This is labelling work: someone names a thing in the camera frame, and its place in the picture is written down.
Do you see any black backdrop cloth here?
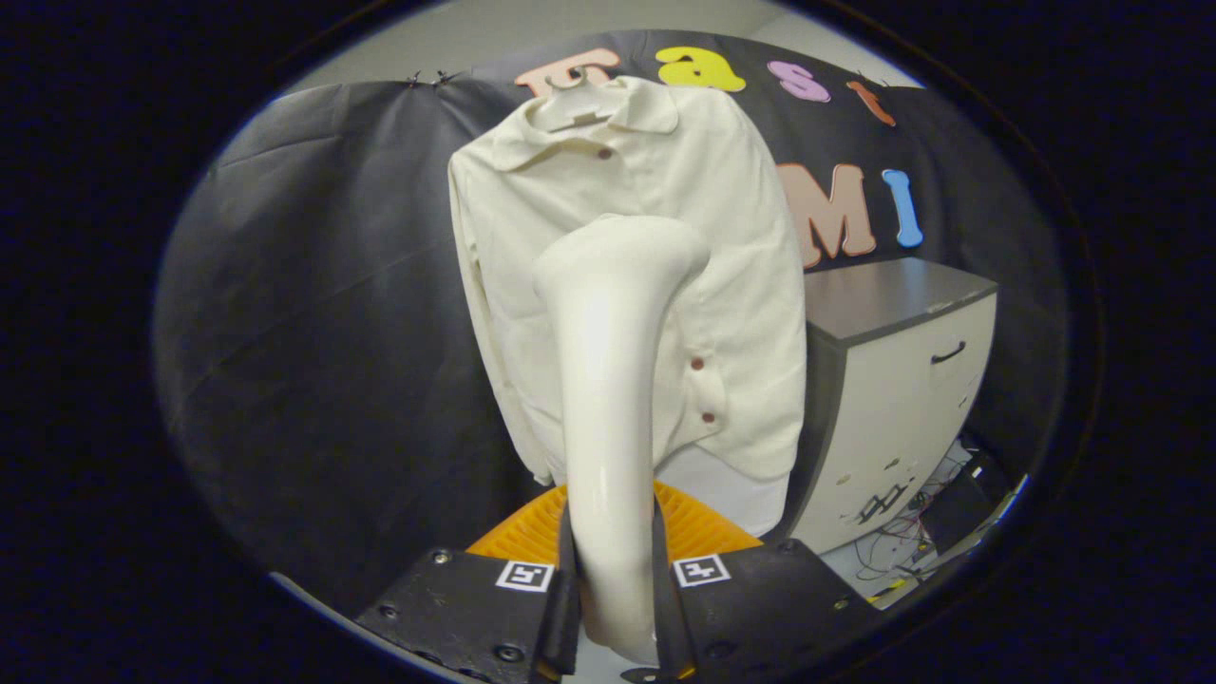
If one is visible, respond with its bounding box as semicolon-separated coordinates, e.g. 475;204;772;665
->
152;28;1070;609

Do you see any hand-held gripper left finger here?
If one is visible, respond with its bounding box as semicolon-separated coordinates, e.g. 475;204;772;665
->
356;484;582;683

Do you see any white clothes hanger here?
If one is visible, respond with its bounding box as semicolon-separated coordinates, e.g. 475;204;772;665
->
532;74;630;131

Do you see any white cabinet with grey top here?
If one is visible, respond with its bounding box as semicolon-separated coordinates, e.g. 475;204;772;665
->
779;256;998;555

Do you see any black box device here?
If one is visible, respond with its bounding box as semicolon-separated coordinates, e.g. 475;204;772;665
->
926;454;1010;554

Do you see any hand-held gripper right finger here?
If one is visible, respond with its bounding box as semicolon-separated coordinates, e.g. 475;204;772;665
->
651;480;880;683

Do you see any tangle of thin cables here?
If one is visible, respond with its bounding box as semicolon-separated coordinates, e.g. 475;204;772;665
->
850;446;962;582

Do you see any cream button-up shirt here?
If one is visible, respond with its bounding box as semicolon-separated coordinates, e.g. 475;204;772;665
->
446;76;808;487

